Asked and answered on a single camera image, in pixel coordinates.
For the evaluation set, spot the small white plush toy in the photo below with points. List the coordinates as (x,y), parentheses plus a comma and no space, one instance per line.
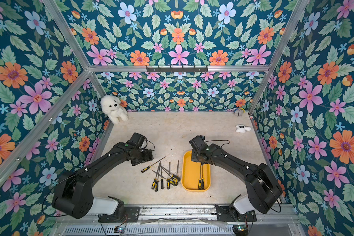
(242,128)

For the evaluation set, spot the aluminium frame top bar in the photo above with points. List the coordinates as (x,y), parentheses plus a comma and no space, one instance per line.
(231,68)

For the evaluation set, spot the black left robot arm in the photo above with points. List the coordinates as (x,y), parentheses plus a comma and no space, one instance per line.
(73,194)

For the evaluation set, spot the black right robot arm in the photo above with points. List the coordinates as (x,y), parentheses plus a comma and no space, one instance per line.
(263,189)

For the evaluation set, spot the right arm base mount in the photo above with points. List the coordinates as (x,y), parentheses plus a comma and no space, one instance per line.
(236,214)

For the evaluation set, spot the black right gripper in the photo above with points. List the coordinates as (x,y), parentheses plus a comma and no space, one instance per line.
(199,158)

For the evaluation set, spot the black hook rail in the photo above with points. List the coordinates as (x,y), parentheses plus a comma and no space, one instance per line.
(173,69)

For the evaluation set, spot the aluminium frame post left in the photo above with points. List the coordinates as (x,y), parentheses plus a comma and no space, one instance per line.
(66,31)

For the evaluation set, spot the white plush bear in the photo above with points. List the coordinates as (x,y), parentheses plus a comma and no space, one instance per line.
(111,106)

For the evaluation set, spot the file tool yellow black handle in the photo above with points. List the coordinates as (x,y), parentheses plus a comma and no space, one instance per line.
(161,183)
(176,179)
(169,176)
(153,184)
(150,166)
(157,179)
(200,178)
(172,175)
(170,180)

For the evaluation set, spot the aluminium frame post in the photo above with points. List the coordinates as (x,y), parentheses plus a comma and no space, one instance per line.
(66,31)
(285,38)

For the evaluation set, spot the yellow storage tray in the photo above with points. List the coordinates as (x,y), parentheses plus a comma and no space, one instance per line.
(190,174)

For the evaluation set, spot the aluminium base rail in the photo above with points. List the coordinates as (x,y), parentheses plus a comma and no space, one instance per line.
(183,220)

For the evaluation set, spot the aluminium frame post right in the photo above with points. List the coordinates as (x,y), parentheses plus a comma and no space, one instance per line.
(285,38)

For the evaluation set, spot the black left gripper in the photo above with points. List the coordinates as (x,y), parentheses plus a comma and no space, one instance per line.
(149,157)

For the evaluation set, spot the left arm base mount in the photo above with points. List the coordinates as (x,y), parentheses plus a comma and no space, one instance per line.
(122,213)

